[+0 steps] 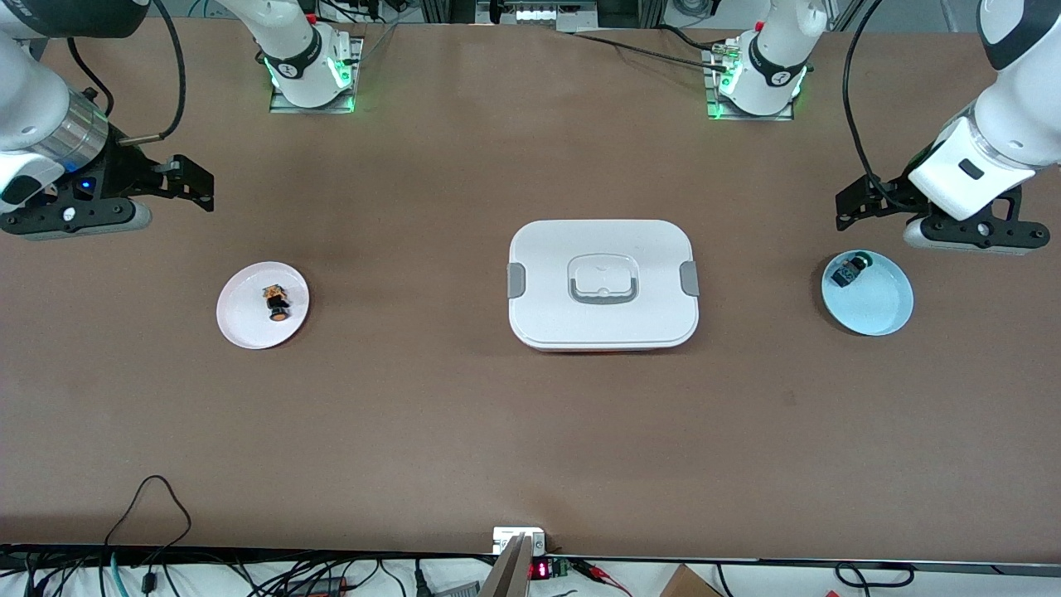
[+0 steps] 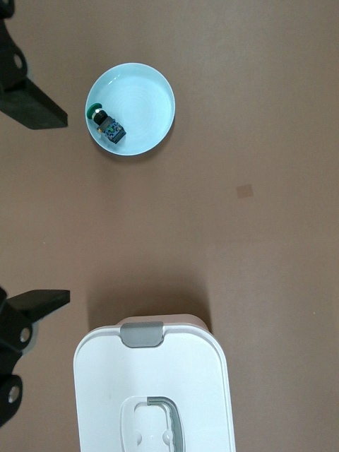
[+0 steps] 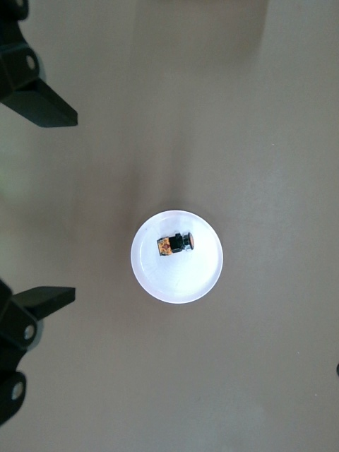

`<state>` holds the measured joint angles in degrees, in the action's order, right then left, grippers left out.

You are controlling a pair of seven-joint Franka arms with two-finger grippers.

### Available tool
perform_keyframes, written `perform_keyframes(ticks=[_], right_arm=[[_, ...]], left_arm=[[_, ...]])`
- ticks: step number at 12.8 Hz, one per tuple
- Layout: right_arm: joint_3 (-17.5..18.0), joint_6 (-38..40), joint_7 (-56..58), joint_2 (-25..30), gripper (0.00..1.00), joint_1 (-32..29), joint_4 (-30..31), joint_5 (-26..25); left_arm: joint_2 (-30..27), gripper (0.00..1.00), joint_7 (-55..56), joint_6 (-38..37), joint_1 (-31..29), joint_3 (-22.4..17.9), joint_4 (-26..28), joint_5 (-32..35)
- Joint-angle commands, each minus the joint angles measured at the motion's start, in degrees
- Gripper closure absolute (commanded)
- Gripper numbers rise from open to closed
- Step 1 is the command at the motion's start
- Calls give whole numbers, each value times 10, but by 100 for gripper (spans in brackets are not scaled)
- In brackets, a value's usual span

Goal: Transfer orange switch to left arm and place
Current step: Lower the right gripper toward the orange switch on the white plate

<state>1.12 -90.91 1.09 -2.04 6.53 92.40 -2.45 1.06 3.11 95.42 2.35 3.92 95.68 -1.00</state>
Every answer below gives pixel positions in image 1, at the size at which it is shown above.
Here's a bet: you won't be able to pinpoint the white lidded box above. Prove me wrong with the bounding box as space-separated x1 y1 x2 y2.
507 219 700 353

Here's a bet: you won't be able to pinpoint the small blue black part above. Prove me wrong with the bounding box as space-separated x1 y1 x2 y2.
831 252 876 288

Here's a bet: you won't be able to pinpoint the light blue round plate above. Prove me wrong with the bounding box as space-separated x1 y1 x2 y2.
821 249 914 337

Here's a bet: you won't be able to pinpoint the pink round plate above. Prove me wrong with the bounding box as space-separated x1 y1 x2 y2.
216 261 311 350

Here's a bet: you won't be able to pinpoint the black power adapter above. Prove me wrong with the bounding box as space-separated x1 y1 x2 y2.
282 576 351 596

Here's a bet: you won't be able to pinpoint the brown cardboard piece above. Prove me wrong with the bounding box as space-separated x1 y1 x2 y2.
659 564 724 597

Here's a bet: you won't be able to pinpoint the red clip leads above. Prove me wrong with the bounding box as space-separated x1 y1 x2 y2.
576 560 632 595

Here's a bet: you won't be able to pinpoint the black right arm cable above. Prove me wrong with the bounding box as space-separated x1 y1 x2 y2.
66 0 187 148

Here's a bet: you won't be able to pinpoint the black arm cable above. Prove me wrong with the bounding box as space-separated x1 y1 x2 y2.
66 0 187 148
842 0 921 208

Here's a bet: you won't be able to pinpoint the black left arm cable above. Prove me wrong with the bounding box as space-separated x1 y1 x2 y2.
842 0 921 208

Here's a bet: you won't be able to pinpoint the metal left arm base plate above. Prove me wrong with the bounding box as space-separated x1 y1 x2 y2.
703 46 797 122

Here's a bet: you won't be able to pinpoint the black cable to base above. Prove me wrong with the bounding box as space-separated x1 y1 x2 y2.
572 25 732 72

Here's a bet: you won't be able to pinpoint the thin black looped cable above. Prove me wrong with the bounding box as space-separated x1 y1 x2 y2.
104 475 193 552

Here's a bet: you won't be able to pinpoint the black coiled cable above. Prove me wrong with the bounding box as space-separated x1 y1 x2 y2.
833 562 917 591

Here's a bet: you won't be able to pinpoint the aluminium frame structure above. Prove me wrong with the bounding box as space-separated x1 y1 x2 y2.
419 0 668 32

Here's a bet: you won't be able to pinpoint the white bracket plate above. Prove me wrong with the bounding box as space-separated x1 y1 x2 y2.
492 527 548 555

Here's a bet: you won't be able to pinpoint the aluminium camera post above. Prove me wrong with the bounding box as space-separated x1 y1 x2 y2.
479 533 533 597

